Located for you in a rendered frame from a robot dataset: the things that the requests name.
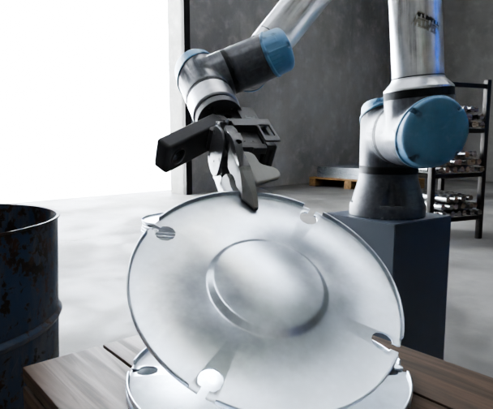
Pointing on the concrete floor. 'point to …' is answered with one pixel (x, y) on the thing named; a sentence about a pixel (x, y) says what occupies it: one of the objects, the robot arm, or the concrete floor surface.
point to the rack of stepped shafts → (464, 164)
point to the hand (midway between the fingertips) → (246, 204)
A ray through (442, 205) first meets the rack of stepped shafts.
